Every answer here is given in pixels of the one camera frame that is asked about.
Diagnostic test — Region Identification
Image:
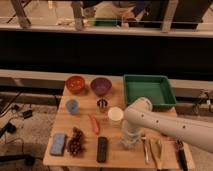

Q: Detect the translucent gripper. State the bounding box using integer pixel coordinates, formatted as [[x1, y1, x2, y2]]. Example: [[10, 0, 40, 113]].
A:
[[121, 120, 141, 141]]

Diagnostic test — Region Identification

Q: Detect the light blue towel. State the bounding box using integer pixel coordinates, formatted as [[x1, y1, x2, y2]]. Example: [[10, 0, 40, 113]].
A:
[[118, 138, 139, 149]]

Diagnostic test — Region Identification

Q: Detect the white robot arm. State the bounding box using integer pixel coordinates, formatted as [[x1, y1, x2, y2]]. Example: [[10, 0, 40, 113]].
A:
[[121, 97, 213, 153]]

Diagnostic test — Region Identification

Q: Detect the purple bowl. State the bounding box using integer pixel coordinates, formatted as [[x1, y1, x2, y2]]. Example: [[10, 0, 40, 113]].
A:
[[90, 77, 112, 96]]

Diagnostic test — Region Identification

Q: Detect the red-orange bowl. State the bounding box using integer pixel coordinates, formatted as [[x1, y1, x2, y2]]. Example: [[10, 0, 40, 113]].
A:
[[65, 76, 85, 94]]

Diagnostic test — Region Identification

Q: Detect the silver fork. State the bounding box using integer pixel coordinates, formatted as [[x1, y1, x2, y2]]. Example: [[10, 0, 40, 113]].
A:
[[141, 135, 149, 165]]

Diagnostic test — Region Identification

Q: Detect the white paper cup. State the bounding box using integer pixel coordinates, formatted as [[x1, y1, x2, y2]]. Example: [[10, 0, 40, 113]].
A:
[[108, 107, 124, 126]]

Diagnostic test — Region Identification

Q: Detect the yellow banana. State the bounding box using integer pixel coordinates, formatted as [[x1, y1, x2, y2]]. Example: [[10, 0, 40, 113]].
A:
[[149, 139, 163, 170]]

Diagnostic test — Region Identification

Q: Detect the black remote control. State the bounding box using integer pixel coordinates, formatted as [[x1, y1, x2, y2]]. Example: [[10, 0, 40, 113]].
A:
[[96, 137, 108, 163]]

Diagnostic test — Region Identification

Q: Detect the small metal cup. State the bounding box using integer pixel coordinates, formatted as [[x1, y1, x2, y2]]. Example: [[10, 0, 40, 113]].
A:
[[97, 98, 108, 112]]

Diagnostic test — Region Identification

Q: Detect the green plastic tray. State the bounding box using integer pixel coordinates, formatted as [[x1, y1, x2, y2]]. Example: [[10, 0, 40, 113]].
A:
[[123, 75, 176, 109]]

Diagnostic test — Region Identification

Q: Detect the dark grape bunch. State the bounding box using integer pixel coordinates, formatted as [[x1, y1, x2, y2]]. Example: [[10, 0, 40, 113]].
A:
[[67, 127, 84, 156]]

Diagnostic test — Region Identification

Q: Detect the blue cup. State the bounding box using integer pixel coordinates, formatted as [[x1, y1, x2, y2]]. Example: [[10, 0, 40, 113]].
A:
[[65, 99, 79, 115]]

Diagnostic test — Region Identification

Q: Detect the blue sponge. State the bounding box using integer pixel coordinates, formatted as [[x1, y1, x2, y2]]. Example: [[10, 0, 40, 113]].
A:
[[50, 133, 67, 156]]

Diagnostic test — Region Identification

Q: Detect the person in background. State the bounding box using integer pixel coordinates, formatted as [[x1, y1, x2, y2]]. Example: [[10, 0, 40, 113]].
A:
[[82, 0, 150, 27]]

